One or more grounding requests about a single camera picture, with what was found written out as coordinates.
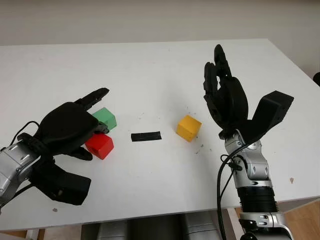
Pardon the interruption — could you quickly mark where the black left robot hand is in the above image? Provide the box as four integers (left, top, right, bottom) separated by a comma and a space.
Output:
17, 87, 111, 162

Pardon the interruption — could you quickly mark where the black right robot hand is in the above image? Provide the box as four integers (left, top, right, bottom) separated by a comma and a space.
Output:
202, 44, 251, 138

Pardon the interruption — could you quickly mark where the green wooden cube block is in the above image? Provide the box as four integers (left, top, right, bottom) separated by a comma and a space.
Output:
91, 107, 117, 132

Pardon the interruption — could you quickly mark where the red wooden cube block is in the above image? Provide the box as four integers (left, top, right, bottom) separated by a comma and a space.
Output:
84, 133, 115, 160

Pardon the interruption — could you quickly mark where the yellow wooden cube block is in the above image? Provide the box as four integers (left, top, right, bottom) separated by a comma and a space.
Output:
176, 114, 203, 143

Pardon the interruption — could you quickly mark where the black tape strip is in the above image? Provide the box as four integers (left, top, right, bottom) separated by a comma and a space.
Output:
130, 130, 163, 143

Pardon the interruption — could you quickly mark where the white table leg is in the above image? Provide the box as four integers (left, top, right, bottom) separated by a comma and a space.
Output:
24, 228, 47, 240
226, 207, 245, 240

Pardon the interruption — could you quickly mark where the silver and black robot torso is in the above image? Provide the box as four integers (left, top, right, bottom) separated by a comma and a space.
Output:
81, 210, 219, 240

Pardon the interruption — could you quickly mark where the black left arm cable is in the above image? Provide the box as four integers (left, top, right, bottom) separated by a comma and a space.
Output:
0, 120, 42, 215

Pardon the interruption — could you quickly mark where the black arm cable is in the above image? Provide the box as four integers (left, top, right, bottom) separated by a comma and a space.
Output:
0, 120, 42, 215
215, 152, 249, 240

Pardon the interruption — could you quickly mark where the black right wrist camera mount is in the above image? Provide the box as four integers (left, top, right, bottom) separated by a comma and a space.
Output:
232, 90, 295, 146

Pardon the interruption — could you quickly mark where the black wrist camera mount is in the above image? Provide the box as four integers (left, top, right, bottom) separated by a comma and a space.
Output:
31, 156, 92, 207
232, 90, 295, 146

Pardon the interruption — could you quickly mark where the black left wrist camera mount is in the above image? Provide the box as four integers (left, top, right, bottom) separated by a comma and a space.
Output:
31, 156, 92, 207

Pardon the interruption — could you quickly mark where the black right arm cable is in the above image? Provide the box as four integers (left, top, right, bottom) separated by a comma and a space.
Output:
215, 152, 249, 240

